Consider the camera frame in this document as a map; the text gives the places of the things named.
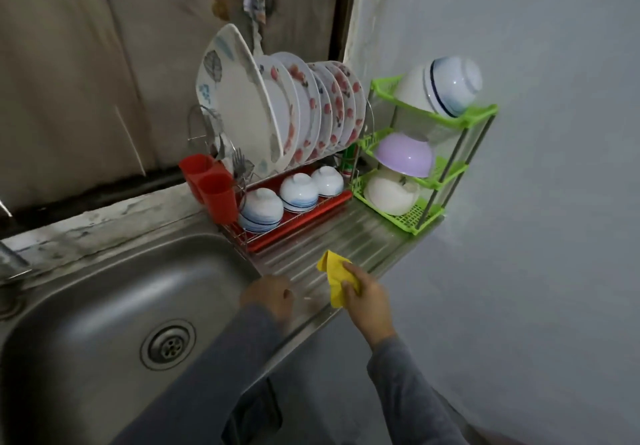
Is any metal faucet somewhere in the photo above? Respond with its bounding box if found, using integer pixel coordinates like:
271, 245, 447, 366
0, 200, 31, 319

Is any person's right hand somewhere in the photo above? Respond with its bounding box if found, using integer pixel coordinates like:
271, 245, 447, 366
340, 262, 399, 353

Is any person's left hand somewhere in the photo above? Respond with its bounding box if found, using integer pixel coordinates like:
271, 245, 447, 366
240, 274, 297, 323

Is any green plastic shelf rack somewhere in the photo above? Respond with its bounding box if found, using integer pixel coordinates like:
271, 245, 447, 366
350, 76, 499, 237

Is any purple plastic bowl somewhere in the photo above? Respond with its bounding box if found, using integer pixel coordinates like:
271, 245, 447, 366
374, 132, 437, 179

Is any metal wire dish rack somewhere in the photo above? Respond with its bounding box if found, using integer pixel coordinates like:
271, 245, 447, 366
185, 94, 379, 253

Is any white hanging cloth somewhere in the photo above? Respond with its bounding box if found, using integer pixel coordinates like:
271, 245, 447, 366
243, 0, 269, 56

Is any dark square container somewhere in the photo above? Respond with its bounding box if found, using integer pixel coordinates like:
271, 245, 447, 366
228, 380, 284, 445

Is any cream plastic bowl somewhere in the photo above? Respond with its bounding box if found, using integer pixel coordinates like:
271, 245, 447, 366
364, 168, 423, 217

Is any stainless steel sink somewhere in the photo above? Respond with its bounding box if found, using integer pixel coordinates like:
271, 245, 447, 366
0, 194, 441, 445

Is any person's right forearm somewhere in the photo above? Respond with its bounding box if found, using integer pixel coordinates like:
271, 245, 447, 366
366, 334, 471, 445

